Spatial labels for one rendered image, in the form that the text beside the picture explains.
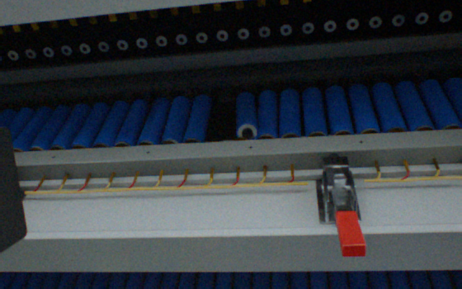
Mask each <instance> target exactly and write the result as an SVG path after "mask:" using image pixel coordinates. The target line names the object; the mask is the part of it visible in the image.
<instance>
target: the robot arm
mask: <svg viewBox="0 0 462 289"><path fill-rule="evenodd" d="M26 236H27V224H26V217H25V212H24V208H23V204H22V196H21V189H20V183H19V179H18V175H17V164H16V159H15V154H14V151H13V147H12V135H11V132H10V130H9V129H8V128H7V127H0V254H1V253H2V252H4V251H5V250H7V249H9V248H10V247H12V246H14V245H15V244H16V243H18V242H19V241H22V240H23V239H24V238H25V237H26Z"/></svg>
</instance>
